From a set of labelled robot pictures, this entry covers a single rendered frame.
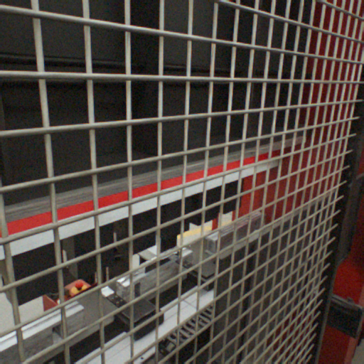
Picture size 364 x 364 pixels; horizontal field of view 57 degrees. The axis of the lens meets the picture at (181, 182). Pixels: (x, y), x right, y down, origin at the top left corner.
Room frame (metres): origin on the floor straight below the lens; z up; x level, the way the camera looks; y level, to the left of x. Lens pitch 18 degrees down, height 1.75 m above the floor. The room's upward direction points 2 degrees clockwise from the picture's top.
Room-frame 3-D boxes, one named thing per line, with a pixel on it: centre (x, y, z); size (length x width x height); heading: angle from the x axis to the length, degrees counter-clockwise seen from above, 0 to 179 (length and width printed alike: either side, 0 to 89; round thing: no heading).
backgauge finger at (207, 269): (1.18, -0.06, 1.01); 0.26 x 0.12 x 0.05; 47
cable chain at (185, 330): (0.86, -0.10, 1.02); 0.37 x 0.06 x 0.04; 137
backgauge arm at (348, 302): (1.35, -0.53, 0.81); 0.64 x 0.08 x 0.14; 47
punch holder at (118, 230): (1.16, 0.17, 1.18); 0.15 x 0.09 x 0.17; 137
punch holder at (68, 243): (1.01, 0.31, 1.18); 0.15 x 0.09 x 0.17; 137
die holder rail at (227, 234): (1.69, -0.32, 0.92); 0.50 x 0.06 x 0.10; 137
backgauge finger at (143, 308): (0.93, 0.17, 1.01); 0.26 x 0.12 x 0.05; 47
